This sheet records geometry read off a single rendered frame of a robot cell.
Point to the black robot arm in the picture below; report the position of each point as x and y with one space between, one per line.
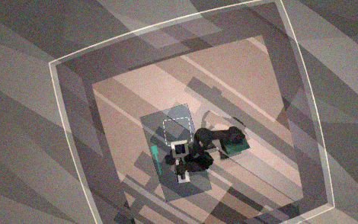
206 136

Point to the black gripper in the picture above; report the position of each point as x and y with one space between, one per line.
181 169

